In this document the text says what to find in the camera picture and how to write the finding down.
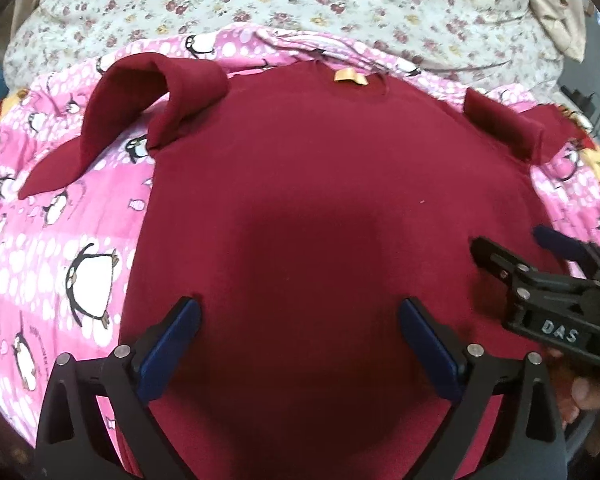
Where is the dark red sweater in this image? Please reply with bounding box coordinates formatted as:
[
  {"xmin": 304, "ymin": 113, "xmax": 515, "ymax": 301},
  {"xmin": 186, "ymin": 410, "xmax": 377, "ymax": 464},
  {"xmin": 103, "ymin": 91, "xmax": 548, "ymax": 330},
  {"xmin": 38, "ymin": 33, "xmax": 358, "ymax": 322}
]
[{"xmin": 21, "ymin": 54, "xmax": 567, "ymax": 479}]

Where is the pink penguin blanket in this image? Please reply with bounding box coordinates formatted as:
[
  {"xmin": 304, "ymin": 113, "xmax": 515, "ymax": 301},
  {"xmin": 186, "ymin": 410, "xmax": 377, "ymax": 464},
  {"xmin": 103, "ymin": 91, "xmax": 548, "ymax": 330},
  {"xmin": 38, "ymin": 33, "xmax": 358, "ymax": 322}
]
[{"xmin": 0, "ymin": 27, "xmax": 600, "ymax": 437}]

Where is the floral white quilt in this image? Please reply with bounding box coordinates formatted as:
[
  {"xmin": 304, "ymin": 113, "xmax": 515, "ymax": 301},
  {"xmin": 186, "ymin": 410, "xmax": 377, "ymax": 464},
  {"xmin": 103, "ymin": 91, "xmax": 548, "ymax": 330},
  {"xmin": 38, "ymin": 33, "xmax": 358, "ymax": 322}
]
[{"xmin": 1, "ymin": 0, "xmax": 565, "ymax": 93}]

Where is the black cable loop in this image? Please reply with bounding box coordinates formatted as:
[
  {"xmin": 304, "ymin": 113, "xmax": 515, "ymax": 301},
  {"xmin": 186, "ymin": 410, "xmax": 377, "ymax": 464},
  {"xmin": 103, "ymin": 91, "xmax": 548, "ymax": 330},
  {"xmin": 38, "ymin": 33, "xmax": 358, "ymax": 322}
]
[{"xmin": 544, "ymin": 142, "xmax": 584, "ymax": 183}]

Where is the person's right hand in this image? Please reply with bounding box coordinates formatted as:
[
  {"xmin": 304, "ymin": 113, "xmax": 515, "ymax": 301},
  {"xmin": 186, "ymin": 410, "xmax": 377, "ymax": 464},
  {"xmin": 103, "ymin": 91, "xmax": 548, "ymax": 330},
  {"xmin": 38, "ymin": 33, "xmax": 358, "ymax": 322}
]
[{"xmin": 546, "ymin": 349, "xmax": 600, "ymax": 428}]

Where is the beige curtain cloth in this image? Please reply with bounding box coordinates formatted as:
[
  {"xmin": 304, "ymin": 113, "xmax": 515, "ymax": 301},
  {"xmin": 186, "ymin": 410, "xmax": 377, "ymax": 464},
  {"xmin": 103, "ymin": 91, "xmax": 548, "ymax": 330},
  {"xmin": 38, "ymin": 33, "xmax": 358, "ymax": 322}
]
[{"xmin": 529, "ymin": 0, "xmax": 586, "ymax": 63}]

